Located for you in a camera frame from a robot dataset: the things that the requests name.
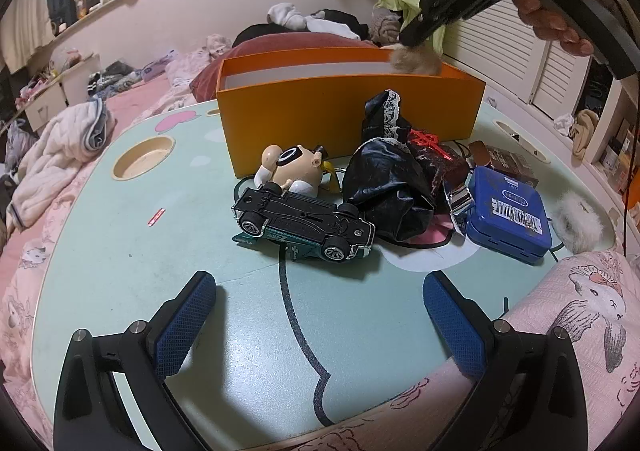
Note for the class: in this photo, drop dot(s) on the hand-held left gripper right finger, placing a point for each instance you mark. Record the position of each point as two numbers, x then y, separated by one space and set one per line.
452 326

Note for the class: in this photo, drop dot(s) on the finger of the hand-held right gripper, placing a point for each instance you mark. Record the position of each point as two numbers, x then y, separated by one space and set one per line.
430 23

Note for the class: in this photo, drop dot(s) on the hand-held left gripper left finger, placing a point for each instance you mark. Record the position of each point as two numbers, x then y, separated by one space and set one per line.
182 326

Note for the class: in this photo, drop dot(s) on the brown fur pompom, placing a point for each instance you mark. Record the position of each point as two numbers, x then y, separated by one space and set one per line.
415 61

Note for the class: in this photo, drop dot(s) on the silver metal clip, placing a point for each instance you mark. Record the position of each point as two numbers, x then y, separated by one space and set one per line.
459 201

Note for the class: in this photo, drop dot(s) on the dark red marbled block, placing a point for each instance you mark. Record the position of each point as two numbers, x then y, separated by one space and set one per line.
440 161

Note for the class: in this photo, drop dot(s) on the blue metal tin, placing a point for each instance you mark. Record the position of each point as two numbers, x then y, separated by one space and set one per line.
500 196

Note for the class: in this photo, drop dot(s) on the brown card box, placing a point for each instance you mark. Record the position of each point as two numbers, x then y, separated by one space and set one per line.
505 161

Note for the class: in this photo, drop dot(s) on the black lace-trimmed cloth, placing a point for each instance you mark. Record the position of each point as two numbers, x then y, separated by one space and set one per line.
390 181

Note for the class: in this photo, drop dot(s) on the white fur pompom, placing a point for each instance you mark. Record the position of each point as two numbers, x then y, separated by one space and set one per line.
575 226

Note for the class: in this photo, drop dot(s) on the green toy car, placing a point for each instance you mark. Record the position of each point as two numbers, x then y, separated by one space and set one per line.
300 218

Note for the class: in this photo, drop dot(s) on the orange cardboard box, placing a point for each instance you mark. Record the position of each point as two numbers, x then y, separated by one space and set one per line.
300 116

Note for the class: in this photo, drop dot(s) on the mint cartoon print desktop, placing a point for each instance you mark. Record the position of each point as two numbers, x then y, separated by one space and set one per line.
200 231

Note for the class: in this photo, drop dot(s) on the person's right hand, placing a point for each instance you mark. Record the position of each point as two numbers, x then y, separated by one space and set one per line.
550 23

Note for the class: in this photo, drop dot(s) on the brown fuzzy garment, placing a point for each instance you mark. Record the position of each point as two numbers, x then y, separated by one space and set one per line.
385 23

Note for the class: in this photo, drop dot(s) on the white slatted closet door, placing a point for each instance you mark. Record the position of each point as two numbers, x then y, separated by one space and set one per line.
510 61

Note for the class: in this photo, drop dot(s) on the small red strip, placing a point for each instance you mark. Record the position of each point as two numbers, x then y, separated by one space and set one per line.
156 216

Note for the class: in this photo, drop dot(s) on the pink rabbit print cloth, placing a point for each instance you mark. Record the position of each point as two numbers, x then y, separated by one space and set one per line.
590 291

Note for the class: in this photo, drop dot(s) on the maroon cushion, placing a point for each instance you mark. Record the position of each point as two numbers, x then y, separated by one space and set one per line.
250 43

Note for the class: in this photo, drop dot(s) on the beige garment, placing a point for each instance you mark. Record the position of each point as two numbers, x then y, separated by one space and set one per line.
582 131

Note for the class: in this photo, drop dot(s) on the white cubby shelf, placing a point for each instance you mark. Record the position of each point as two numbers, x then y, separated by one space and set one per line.
615 146

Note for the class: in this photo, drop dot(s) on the white fleece blanket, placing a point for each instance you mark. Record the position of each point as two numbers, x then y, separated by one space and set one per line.
55 141

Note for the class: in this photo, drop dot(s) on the pink printed bed sheet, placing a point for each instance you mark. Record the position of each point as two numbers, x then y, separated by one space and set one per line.
140 100

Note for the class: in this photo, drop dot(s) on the pale floral garment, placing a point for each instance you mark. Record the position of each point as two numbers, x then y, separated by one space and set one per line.
200 61

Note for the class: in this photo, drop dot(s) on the grey plastic bag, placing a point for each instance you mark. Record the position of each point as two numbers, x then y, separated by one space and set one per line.
20 141

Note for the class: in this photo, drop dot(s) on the black white striped garment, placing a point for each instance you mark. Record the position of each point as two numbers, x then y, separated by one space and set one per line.
110 78

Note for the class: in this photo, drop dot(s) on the white desk with drawers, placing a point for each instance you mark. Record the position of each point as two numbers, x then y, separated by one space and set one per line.
45 106

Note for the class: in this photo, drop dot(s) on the lilac packet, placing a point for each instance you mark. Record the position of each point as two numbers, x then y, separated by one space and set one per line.
160 66

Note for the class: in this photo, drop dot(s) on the beige curtain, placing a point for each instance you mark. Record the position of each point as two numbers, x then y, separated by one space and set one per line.
25 26

